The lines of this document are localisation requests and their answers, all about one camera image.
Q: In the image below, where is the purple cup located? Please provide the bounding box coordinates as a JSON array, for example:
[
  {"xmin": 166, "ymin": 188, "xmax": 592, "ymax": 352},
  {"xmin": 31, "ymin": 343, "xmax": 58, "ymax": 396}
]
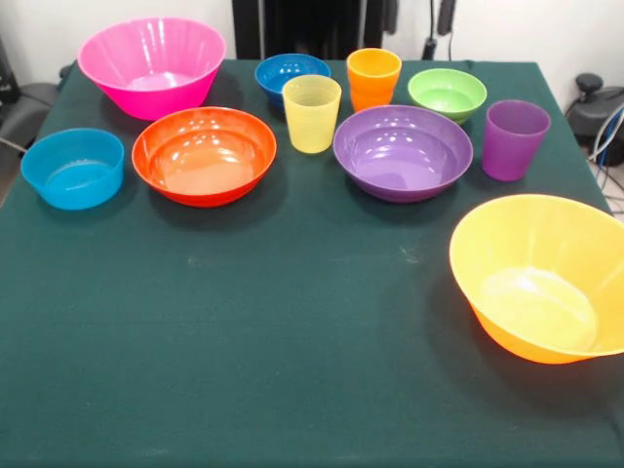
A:
[{"xmin": 482, "ymin": 99, "xmax": 552, "ymax": 183}]

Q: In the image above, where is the dark blue bowl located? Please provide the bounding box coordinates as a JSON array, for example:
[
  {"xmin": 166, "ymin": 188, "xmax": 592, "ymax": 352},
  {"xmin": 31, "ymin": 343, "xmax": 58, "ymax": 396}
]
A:
[{"xmin": 253, "ymin": 53, "xmax": 332, "ymax": 112}]

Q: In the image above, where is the orange cup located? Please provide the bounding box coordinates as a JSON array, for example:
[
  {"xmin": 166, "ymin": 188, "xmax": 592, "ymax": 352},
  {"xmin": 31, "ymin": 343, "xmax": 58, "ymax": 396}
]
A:
[{"xmin": 345, "ymin": 47, "xmax": 403, "ymax": 113}]

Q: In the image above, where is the purple bowl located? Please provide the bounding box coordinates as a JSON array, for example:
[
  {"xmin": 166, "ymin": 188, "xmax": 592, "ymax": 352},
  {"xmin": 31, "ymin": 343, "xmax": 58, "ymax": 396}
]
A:
[{"xmin": 332, "ymin": 104, "xmax": 475, "ymax": 204}]

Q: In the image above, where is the black hanging power cable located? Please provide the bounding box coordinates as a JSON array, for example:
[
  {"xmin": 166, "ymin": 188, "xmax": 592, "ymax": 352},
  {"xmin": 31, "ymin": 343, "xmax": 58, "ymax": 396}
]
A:
[{"xmin": 421, "ymin": 0, "xmax": 457, "ymax": 62}]

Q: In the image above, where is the pink bowl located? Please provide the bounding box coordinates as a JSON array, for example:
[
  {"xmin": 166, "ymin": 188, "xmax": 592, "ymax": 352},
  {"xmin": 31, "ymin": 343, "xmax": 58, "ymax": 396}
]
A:
[{"xmin": 76, "ymin": 17, "xmax": 228, "ymax": 122}]

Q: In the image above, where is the bundle of floor cables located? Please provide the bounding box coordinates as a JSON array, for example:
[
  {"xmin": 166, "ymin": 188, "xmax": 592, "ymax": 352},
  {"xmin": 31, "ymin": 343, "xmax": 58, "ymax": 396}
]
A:
[{"xmin": 587, "ymin": 106, "xmax": 624, "ymax": 215}]

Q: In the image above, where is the light blue bowl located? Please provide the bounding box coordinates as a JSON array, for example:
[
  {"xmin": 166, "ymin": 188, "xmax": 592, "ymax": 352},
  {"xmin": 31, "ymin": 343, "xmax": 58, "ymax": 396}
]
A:
[{"xmin": 19, "ymin": 127, "xmax": 126, "ymax": 212}]

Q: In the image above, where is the red bowl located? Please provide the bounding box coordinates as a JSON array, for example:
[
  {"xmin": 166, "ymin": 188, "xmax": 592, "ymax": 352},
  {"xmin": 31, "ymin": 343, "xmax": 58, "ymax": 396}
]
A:
[{"xmin": 131, "ymin": 105, "xmax": 278, "ymax": 209}]

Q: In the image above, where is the green bowl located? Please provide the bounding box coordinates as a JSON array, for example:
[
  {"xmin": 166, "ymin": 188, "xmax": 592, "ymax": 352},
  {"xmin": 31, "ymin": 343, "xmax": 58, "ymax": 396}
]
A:
[{"xmin": 407, "ymin": 67, "xmax": 488, "ymax": 126}]

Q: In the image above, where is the yellow cup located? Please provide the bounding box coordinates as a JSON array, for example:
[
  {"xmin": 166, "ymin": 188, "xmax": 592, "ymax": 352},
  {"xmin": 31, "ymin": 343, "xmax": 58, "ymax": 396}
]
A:
[{"xmin": 282, "ymin": 74, "xmax": 343, "ymax": 155}]

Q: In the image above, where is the large yellow-orange bowl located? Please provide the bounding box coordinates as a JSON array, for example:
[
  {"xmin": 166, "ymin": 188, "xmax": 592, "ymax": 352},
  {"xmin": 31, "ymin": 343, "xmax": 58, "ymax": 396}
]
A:
[{"xmin": 448, "ymin": 193, "xmax": 624, "ymax": 366}]

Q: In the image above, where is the dark green tablecloth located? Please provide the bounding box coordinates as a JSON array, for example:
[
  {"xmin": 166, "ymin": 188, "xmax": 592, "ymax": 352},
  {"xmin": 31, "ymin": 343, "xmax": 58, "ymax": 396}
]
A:
[{"xmin": 0, "ymin": 58, "xmax": 624, "ymax": 468}]

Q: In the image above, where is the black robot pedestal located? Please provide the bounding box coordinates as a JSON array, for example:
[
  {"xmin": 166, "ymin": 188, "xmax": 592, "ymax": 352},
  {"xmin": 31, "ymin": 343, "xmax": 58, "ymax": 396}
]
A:
[{"xmin": 232, "ymin": 0, "xmax": 387, "ymax": 60}]

